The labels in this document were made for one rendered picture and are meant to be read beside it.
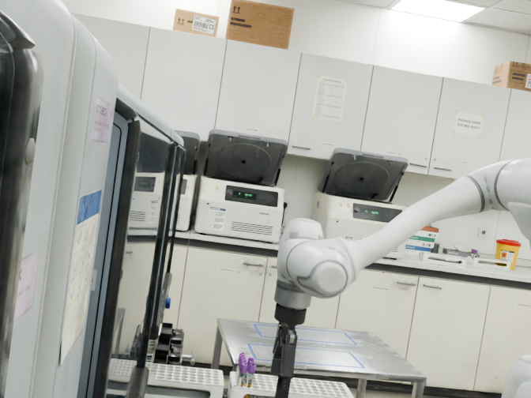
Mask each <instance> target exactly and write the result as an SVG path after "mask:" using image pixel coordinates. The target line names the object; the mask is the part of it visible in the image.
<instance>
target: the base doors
mask: <svg viewBox="0 0 531 398"><path fill-rule="evenodd" d="M186 253H187V247H185V246H174V249H173V254H172V260H171V271H170V273H171V274H172V278H171V286H170V289H169V292H168V297H169V298H171V305H170V308H169V309H166V308H165V310H164V320H163V322H165V323H172V324H173V328H174V329H176V327H177V329H182V330H183V332H184V340H183V355H191V352H192V351H195V362H203V363H210V364H212V359H213V349H214V343H215V337H216V331H217V318H223V319H232V320H241V321H258V322H266V323H275V324H278V323H279V322H278V321H277V320H276V319H275V318H274V314H275V309H276V302H275V301H274V295H275V290H276V285H277V284H276V282H277V268H271V266H272V265H274V266H276V267H277V258H271V257H268V259H267V257H258V256H252V255H246V254H240V253H228V252H222V251H215V250H204V249H199V248H192V247H189V248H188V254H187V259H186ZM244 262H246V263H248V264H255V265H259V264H261V265H263V267H258V266H252V265H243V263H244ZM266 263H267V264H266ZM185 264H186V270H185ZM219 268H229V269H236V271H235V272H225V271H218V270H219ZM184 270H185V276H184ZM259 273H261V274H262V275H261V276H259ZM269 273H271V274H272V276H269ZM183 276H184V281H183ZM264 279H265V280H264ZM397 281H399V282H402V283H414V284H415V285H416V286H412V285H405V284H399V283H397ZM263 284H264V286H263ZM423 284H425V285H428V286H433V287H437V286H438V287H441V288H442V289H437V288H431V287H423ZM372 286H375V287H386V288H389V289H390V290H389V291H384V290H378V289H372ZM182 287H183V292H182ZM262 290H263V291H262ZM181 292H182V298H181ZM180 299H181V304H180ZM261 300H262V301H261ZM517 303H521V304H527V305H531V291H527V290H521V289H514V288H508V287H496V286H489V285H483V284H476V283H464V282H457V281H451V280H439V279H432V278H426V277H418V276H409V275H402V274H396V273H390V272H378V271H371V270H366V269H362V270H361V271H360V272H359V274H358V276H357V280H356V281H354V282H352V283H351V284H349V286H348V287H347V289H346V290H345V291H344V292H343V293H342V294H340V295H338V296H337V297H334V298H315V297H313V296H312V297H311V305H310V306H309V307H307V312H306V317H305V322H304V323H303V324H301V326H310V327H319V328H327V329H344V330H352V331H361V332H373V333H374V334H375V335H376V336H377V337H378V338H379V339H381V340H382V341H383V342H385V343H386V344H387V345H388V346H390V347H391V348H392V349H393V350H395V351H396V352H397V353H398V354H399V355H400V356H401V357H403V358H404V359H405V360H406V361H408V362H409V363H410V364H411V365H413V366H414V367H415V368H417V369H418V370H419V371H420V372H421V373H422V374H423V375H424V376H426V377H427V381H426V382H427V385H426V386H433V387H441V388H449V389H464V390H474V391H481V392H496V393H503V386H504V383H505V380H506V377H507V374H508V372H509V370H510V368H511V367H512V366H513V364H514V363H515V361H516V360H517V359H519V358H521V357H522V356H523V355H531V307H524V306H517ZM179 304H180V310H179ZM260 306H261V307H260ZM259 311H260V313H259ZM178 315H179V320H178ZM258 316H259V318H258ZM177 322H178V326H177Z"/></svg>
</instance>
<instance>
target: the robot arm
mask: <svg viewBox="0 0 531 398"><path fill-rule="evenodd" d="M493 209H494V210H496V211H507V212H510V213H511V215H512V216H513V217H514V220H515V222H516V224H517V225H518V227H519V230H520V232H521V233H522V234H523V235H524V236H525V237H526V238H527V239H528V240H529V246H530V251H531V158H524V159H511V160H504V161H501V162H498V163H494V164H491V165H488V166H486V167H482V168H480V169H478V170H475V171H474V172H472V173H470V174H468V175H466V176H464V177H461V178H459V179H458V180H456V181H455V182H453V183H451V184H450V185H448V186H446V187H445V188H443V189H441V190H440V191H438V192H436V193H433V194H432V195H430V196H428V197H425V198H424V199H423V200H421V201H418V202H416V203H415V204H414V205H411V206H410V207H408V208H407V209H406V210H405V211H403V212H402V213H400V214H399V215H398V216H396V217H395V218H394V219H393V220H391V221H390V222H389V223H388V224H387V225H386V226H384V227H383V228H381V229H380V230H379V231H377V232H376V233H374V234H373V235H371V236H368V237H366V238H363V239H361V240H357V241H352V242H351V241H346V240H344V239H342V238H341V237H337V238H329V239H323V233H322V227H321V224H320V223H319V222H316V221H314V220H309V219H306V218H295V219H291V220H289V221H288V223H287V225H286V227H285V229H284V231H283V234H282V236H281V241H280V245H279V250H278V255H277V282H276V284H277V285H276V290H275V295H274V301H275V302H276V309H275V314H274V318H275V319H276V320H277V321H278V322H279V323H278V328H277V334H276V338H275V342H274V345H273V350H272V352H273V360H272V365H271V370H270V375H272V376H277V377H278V379H277V389H276V394H275V398H288V394H289V388H290V383H291V379H293V377H294V375H293V373H294V365H295V356H296V343H297V339H298V336H297V335H296V333H297V331H296V328H295V326H296V325H301V324H303V323H304V322H305V317H306V312H307V307H309V306H310V305H311V297H312V296H313V297H315V298H319V299H331V298H334V297H337V296H338V295H340V294H342V293H343V292H344V291H345V290H346V289H347V287H348V286H349V284H351V283H352V282H354V281H356V280H357V276H358V274H359V272H360V271H361V270H362V269H363V268H365V267H366V266H368V265H370V264H372V263H373V262H375V261H377V260H379V259H380V258H382V257H384V256H386V255H387V254H388V253H390V252H391V251H393V250H394V249H396V248H397V247H398V246H400V245H401V244H402V243H403V242H405V241H406V240H407V239H409V238H410V237H412V236H413V235H414V234H415V233H417V232H418V231H419V230H421V229H422V228H423V227H426V226H427V225H428V224H431V223H434V222H436V221H439V220H444V219H449V218H453V217H457V216H467V215H472V214H477V213H480V212H485V211H489V210H493ZM286 372H288V373H286ZM502 398H531V355H523V356H522V357H521V358H519V359H517V360H516V361H515V363H514V364H513V366H512V367H511V368H510V370H509V372H508V374H507V377H506V380H505V383H504V386H503V394H502Z"/></svg>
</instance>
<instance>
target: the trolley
mask: <svg viewBox="0 0 531 398"><path fill-rule="evenodd" d="M277 328H278V324H275V323H266V322H257V321H241V320H232V319H223V318H217V331H216V337H215V343H214V349H213V359H212V365H211V370H219V364H220V353H221V348H222V342H223V341H224V345H225V347H226V349H227V352H228V355H229V358H230V360H231V363H232V366H233V369H232V372H236V371H237V366H238V362H239V361H238V359H239V353H240V352H242V353H245V354H246V355H245V356H246V359H247V361H248V358H253V359H254V362H255V365H256V368H255V370H257V371H269V372H270V370H271V365H272V360H273V352H272V350H273V345H274V342H275V338H276V334H277ZM295 328H296V331H297V333H296V335H297V336H298V339H297V343H296V356H295V365H294V374H311V375H322V376H333V377H354V378H359V382H358V387H357V393H356V398H364V395H365V390H366V384H367V379H375V380H386V381H407V382H411V385H413V390H412V398H423V393H424V386H426V385H427V382H426V381H427V377H426V376H424V375H423V374H422V373H421V372H420V371H419V370H418V369H417V368H415V367H414V366H413V365H411V364H410V363H409V362H408V361H406V360H405V359H404V358H403V357H401V356H400V355H399V354H398V353H397V352H396V351H395V350H393V349H392V348H391V347H390V346H388V345H387V344H386V343H385V342H383V341H382V340H381V339H379V338H378V337H377V336H376V335H375V334H374V333H373V332H361V331H352V330H344V329H327V328H319V327H310V326H301V325H296V326H295Z"/></svg>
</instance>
